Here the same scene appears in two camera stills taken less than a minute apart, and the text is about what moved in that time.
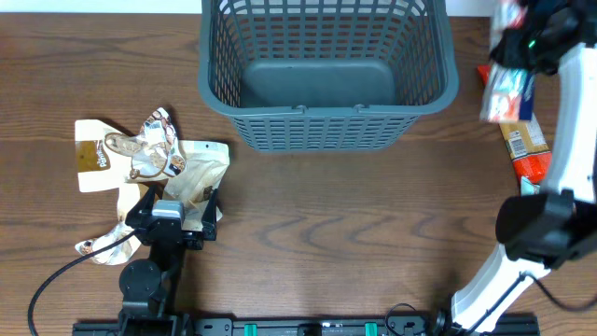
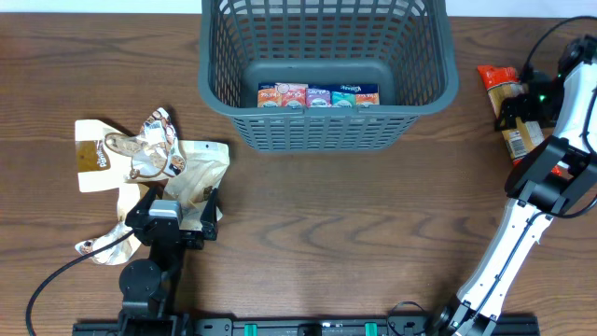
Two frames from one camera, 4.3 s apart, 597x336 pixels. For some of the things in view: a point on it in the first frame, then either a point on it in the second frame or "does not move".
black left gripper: [137, 216] does not move
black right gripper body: [528, 49] -> [546, 107]
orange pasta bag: [525, 144] does not move
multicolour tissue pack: [508, 93] -> [304, 95]
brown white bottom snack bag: [123, 251] does not move
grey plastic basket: [326, 76] does not move
